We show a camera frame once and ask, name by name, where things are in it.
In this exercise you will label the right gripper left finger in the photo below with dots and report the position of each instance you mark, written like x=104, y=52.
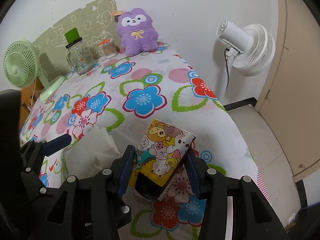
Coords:
x=92, y=208

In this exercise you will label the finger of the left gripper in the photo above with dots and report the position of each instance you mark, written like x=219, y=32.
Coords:
x=33, y=153

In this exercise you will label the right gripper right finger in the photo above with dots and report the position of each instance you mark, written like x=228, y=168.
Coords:
x=253, y=216

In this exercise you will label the cartoon yellow tissue pack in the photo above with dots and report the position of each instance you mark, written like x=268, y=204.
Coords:
x=158, y=158

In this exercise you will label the white tissue pack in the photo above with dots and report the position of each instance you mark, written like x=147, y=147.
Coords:
x=95, y=152

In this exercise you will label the wooden chair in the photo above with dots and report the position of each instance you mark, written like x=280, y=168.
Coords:
x=29, y=95

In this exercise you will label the green desk fan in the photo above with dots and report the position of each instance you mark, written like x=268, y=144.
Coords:
x=21, y=65

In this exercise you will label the glass jar green lid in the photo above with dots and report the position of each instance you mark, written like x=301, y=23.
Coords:
x=79, y=57

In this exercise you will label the floral tablecloth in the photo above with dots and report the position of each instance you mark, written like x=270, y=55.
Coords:
x=123, y=95

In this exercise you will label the beige door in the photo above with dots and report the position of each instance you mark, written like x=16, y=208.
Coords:
x=289, y=102

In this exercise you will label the cotton swab container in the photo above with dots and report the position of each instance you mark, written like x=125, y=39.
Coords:
x=108, y=48

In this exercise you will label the purple plush bunny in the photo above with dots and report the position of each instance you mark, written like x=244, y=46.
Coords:
x=136, y=32

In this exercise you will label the white standing fan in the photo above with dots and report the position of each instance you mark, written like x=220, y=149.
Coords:
x=249, y=51

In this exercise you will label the green patterned wall mat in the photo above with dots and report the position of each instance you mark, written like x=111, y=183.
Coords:
x=94, y=23

